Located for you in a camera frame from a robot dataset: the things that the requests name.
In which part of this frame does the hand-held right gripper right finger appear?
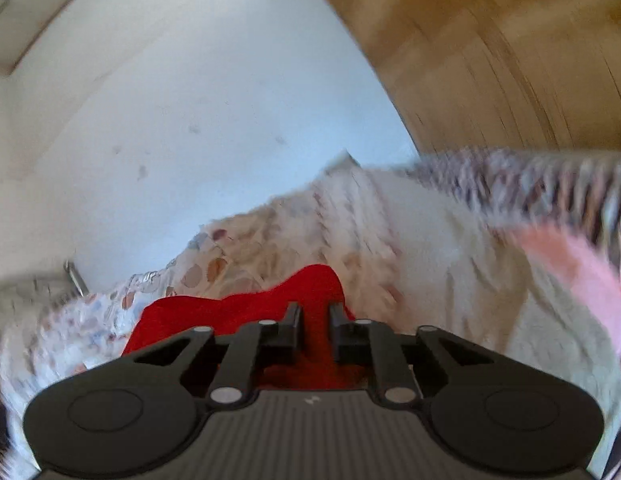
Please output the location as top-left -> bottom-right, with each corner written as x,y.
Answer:
329,302 -> 487,407

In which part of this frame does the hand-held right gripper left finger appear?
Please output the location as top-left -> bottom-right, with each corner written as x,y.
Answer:
121,302 -> 304,408

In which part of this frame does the red small garment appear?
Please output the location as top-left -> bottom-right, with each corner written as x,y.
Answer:
122,264 -> 372,391

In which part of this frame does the printed blanket with round patches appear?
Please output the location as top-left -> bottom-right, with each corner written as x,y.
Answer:
0,146 -> 621,480

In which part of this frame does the grey metal object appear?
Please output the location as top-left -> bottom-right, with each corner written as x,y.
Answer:
0,259 -> 91,313

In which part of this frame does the pink cloth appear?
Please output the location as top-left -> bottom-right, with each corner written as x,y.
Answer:
519,227 -> 621,357

